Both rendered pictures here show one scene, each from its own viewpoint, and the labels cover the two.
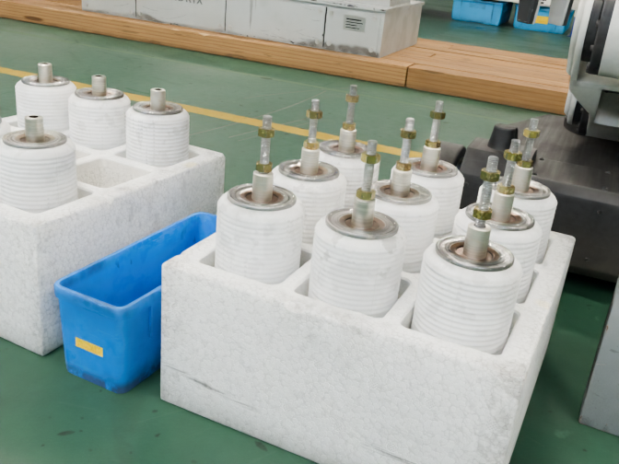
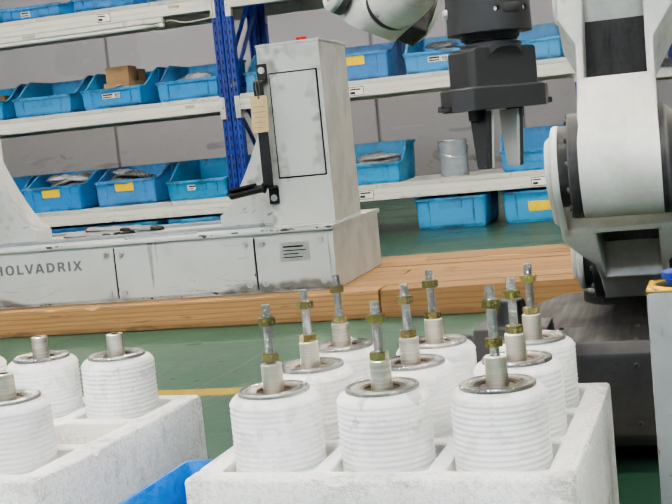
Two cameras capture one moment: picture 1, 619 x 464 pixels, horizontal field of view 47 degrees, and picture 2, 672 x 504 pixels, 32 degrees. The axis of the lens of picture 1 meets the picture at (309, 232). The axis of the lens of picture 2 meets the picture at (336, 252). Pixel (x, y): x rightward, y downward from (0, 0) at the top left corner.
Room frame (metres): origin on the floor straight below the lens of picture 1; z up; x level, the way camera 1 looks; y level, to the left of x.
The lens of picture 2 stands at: (-0.48, 0.08, 0.51)
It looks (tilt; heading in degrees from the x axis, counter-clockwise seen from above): 6 degrees down; 355
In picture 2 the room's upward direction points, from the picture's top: 6 degrees counter-clockwise
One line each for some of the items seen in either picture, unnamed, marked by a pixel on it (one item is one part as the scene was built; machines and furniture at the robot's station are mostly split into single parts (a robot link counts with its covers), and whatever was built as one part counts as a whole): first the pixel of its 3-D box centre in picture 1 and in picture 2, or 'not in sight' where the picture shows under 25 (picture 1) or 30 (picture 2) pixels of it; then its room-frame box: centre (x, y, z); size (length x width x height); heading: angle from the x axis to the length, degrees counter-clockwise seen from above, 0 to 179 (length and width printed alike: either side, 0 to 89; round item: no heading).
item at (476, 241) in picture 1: (476, 241); (496, 371); (0.63, -0.16, 0.26); 0.02 x 0.02 x 0.03
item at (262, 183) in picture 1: (262, 186); (272, 378); (0.73, 0.06, 0.26); 0.02 x 0.02 x 0.03
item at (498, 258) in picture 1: (473, 253); (497, 384); (0.63, -0.16, 0.25); 0.08 x 0.08 x 0.01
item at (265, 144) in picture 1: (264, 150); (268, 340); (0.73, 0.06, 0.30); 0.01 x 0.01 x 0.08
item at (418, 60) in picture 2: not in sight; (446, 52); (5.58, -1.13, 0.90); 0.50 x 0.38 x 0.21; 157
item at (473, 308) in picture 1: (458, 334); (505, 475); (0.63, -0.16, 0.16); 0.10 x 0.10 x 0.18
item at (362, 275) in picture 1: (351, 301); (390, 475); (0.68, -0.05, 0.16); 0.10 x 0.10 x 0.18
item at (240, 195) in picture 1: (262, 197); (274, 390); (0.73, 0.06, 0.25); 0.08 x 0.08 x 0.01
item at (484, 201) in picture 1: (485, 195); (492, 324); (0.63, -0.16, 0.31); 0.01 x 0.01 x 0.08
